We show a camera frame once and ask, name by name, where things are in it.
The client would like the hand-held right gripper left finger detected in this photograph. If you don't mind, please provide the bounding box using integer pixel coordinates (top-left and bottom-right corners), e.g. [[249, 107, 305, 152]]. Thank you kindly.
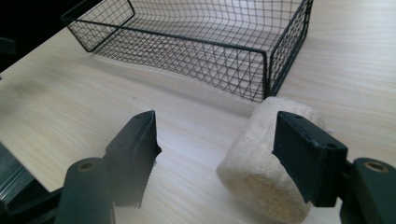
[[102, 109, 163, 209]]

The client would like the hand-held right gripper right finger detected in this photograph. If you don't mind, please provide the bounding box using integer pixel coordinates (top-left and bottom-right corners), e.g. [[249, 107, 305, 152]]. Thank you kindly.
[[272, 110, 349, 209]]

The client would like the beige round sponge block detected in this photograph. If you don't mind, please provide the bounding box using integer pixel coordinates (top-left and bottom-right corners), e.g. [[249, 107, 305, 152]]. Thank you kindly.
[[216, 96, 328, 224]]

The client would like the black wire mesh basket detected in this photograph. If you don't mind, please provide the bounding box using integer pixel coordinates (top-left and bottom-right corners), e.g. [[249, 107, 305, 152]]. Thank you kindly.
[[61, 0, 314, 103]]

